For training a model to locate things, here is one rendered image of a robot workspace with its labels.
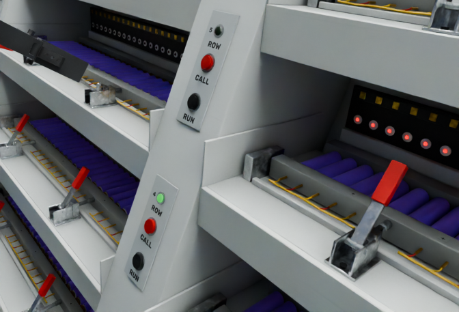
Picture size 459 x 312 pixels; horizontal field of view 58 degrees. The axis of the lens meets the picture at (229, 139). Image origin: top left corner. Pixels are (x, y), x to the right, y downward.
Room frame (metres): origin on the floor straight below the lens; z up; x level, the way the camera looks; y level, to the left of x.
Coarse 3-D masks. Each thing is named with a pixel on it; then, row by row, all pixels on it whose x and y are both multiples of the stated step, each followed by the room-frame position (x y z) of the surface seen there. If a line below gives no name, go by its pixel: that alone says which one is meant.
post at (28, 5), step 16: (16, 0) 0.88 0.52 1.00; (32, 0) 0.90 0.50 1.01; (48, 0) 0.93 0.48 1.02; (64, 0) 0.95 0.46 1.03; (0, 16) 0.89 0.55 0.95; (16, 16) 0.89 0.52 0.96; (32, 16) 0.91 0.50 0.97; (48, 16) 0.93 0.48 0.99; (64, 16) 0.96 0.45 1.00; (80, 16) 0.98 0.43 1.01; (0, 80) 0.89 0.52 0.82; (0, 96) 0.89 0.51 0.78; (16, 96) 0.92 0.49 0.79; (32, 96) 0.94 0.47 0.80
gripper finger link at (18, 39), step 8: (0, 24) 0.44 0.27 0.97; (8, 24) 0.45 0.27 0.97; (0, 32) 0.44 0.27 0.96; (8, 32) 0.45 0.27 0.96; (16, 32) 0.46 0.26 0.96; (24, 32) 0.47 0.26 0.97; (0, 40) 0.45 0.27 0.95; (8, 40) 0.45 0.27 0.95; (16, 40) 0.46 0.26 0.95; (24, 40) 0.47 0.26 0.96; (32, 40) 0.48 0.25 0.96; (40, 40) 0.49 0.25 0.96; (16, 48) 0.46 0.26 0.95; (24, 48) 0.47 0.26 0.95; (40, 48) 0.49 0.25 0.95; (32, 56) 0.48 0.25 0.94
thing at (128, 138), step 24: (24, 24) 0.90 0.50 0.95; (48, 24) 0.93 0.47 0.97; (72, 24) 0.97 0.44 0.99; (0, 48) 0.87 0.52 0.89; (120, 48) 0.87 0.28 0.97; (24, 72) 0.75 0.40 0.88; (48, 72) 0.73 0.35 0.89; (48, 96) 0.68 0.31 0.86; (72, 96) 0.62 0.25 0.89; (72, 120) 0.62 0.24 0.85; (96, 120) 0.56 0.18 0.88; (120, 120) 0.55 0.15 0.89; (144, 120) 0.56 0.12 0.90; (96, 144) 0.57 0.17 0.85; (120, 144) 0.51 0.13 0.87; (144, 144) 0.48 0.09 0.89; (144, 168) 0.48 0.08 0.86
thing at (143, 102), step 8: (88, 72) 0.69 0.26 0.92; (96, 72) 0.68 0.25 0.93; (104, 72) 0.69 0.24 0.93; (88, 80) 0.68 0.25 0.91; (96, 80) 0.68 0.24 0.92; (104, 80) 0.66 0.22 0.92; (112, 80) 0.65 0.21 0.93; (120, 80) 0.65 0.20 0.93; (128, 88) 0.62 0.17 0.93; (136, 88) 0.62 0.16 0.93; (120, 96) 0.63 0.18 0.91; (128, 96) 0.61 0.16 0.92; (136, 96) 0.59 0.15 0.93; (144, 96) 0.59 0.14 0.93; (152, 96) 0.59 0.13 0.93; (136, 104) 0.59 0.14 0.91; (144, 104) 0.58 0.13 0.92; (152, 104) 0.56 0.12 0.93; (160, 104) 0.56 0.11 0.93; (136, 112) 0.56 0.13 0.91; (144, 112) 0.58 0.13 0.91
